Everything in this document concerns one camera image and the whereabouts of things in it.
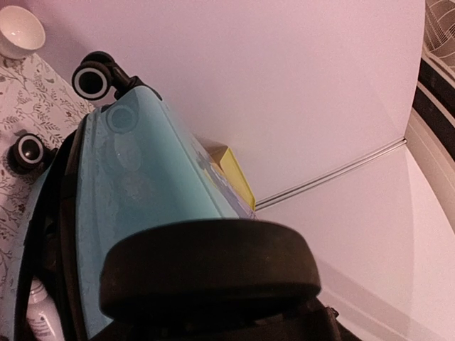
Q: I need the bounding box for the pink and teal kids suitcase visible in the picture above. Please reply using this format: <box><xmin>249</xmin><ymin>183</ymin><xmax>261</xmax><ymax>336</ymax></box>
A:
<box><xmin>6</xmin><ymin>51</ymin><xmax>324</xmax><ymax>341</ymax></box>

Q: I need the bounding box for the yellow and white storage box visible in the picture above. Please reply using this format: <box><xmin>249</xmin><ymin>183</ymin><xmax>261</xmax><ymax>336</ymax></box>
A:
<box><xmin>203</xmin><ymin>141</ymin><xmax>256</xmax><ymax>211</ymax></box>

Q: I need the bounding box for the floral white tablecloth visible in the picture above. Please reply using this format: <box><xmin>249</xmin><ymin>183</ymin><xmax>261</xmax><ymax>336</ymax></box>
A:
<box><xmin>0</xmin><ymin>53</ymin><xmax>93</xmax><ymax>303</ymax></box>

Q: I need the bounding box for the white plastic bottle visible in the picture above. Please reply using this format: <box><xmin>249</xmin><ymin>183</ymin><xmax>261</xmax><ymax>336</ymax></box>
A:
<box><xmin>26</xmin><ymin>277</ymin><xmax>65</xmax><ymax>341</ymax></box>

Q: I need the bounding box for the white ceramic bowl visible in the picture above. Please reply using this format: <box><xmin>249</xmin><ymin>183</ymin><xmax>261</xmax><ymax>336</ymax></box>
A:
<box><xmin>1</xmin><ymin>5</ymin><xmax>46</xmax><ymax>60</ymax></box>

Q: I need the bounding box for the right metal wall post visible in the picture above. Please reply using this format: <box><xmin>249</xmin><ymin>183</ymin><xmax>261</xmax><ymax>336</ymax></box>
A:
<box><xmin>256</xmin><ymin>137</ymin><xmax>407</xmax><ymax>212</ymax></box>

